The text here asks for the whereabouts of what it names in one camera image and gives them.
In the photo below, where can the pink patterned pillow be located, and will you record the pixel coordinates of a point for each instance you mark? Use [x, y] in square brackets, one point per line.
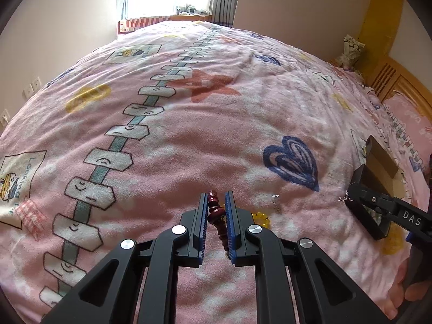
[412, 128]

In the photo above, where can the white wall socket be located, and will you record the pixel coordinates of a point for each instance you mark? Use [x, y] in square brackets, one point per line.
[31, 89]

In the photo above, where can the small silver chain earring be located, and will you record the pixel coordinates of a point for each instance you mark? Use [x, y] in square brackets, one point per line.
[276, 203]

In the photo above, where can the wrapped flower bouquet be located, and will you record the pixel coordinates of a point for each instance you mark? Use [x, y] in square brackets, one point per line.
[352, 49]

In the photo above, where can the black cardboard jewelry box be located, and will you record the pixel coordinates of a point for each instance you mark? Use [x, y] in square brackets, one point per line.
[381, 174]

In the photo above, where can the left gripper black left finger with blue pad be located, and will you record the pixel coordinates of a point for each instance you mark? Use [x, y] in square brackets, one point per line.
[137, 283]

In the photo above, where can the wooden bed headboard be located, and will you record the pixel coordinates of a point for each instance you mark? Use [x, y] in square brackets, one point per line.
[381, 72]

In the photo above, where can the wooden window side table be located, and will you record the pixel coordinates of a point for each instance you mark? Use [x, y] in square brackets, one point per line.
[126, 26]

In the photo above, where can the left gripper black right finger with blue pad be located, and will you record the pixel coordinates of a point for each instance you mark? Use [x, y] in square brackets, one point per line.
[295, 282]

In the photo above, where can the person's right hand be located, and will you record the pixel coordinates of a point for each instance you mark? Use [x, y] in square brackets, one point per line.
[397, 294]

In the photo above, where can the pink patterned bed blanket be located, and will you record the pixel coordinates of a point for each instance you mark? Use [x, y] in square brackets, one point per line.
[125, 141]

